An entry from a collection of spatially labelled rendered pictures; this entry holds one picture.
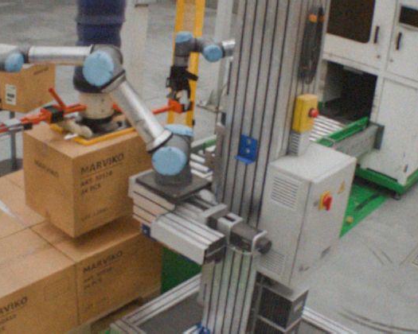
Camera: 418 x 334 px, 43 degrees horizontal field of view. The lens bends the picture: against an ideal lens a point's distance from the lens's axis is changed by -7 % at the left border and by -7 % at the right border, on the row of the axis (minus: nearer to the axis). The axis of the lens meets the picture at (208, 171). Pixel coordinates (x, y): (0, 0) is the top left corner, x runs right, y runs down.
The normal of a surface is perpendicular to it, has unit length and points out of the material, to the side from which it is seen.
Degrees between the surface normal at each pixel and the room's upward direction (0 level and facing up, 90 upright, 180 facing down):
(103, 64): 84
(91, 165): 90
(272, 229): 90
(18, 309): 90
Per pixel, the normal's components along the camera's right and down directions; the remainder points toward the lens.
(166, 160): -0.04, 0.51
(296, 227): -0.64, 0.27
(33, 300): 0.76, 0.34
